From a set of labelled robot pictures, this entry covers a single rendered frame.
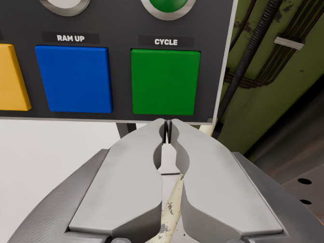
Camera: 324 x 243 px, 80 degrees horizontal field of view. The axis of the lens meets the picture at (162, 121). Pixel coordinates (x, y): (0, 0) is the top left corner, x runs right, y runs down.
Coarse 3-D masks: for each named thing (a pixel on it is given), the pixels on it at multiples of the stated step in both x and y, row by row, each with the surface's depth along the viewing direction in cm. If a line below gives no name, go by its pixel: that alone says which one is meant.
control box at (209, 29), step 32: (0, 0) 19; (32, 0) 19; (96, 0) 19; (128, 0) 19; (192, 0) 19; (224, 0) 19; (0, 32) 20; (32, 32) 20; (64, 32) 20; (96, 32) 20; (128, 32) 20; (160, 32) 20; (192, 32) 20; (224, 32) 20; (32, 64) 22; (128, 64) 22; (224, 64) 22; (32, 96) 23; (128, 96) 23
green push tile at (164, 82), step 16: (144, 64) 21; (160, 64) 21; (176, 64) 21; (192, 64) 21; (144, 80) 22; (160, 80) 22; (176, 80) 22; (192, 80) 22; (144, 96) 23; (160, 96) 23; (176, 96) 23; (192, 96) 23; (144, 112) 24; (160, 112) 24; (176, 112) 24; (192, 112) 24
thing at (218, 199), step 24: (168, 120) 12; (192, 144) 10; (216, 144) 10; (192, 168) 8; (216, 168) 8; (240, 168) 8; (192, 192) 7; (216, 192) 7; (240, 192) 7; (192, 216) 7; (216, 216) 6; (240, 216) 6; (264, 216) 6; (216, 240) 6
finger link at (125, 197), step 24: (120, 144) 9; (144, 144) 9; (120, 168) 8; (144, 168) 8; (96, 192) 7; (120, 192) 7; (144, 192) 7; (96, 216) 6; (120, 216) 6; (144, 216) 6; (144, 240) 7
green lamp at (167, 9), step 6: (150, 0) 19; (156, 0) 19; (162, 0) 19; (168, 0) 19; (174, 0) 19; (180, 0) 19; (186, 0) 19; (156, 6) 19; (162, 6) 19; (168, 6) 19; (174, 6) 19; (180, 6) 19; (168, 12) 19
